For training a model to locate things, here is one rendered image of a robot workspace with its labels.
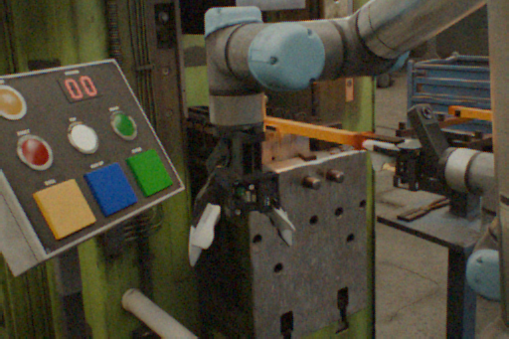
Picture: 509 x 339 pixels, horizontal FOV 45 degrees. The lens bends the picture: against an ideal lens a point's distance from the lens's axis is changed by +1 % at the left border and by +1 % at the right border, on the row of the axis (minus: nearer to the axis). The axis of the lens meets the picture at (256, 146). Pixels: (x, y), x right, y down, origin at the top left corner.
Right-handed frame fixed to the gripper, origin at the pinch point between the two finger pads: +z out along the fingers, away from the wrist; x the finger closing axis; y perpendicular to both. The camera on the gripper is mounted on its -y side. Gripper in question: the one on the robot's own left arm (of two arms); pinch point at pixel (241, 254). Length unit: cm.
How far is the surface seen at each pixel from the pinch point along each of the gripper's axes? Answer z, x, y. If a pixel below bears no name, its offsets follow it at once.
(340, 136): -7.1, 34.7, -32.3
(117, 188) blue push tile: -7.2, -14.2, -18.8
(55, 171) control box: -12.3, -23.5, -15.8
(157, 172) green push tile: -7.0, -6.1, -25.5
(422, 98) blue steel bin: 53, 288, -348
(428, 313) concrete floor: 93, 118, -110
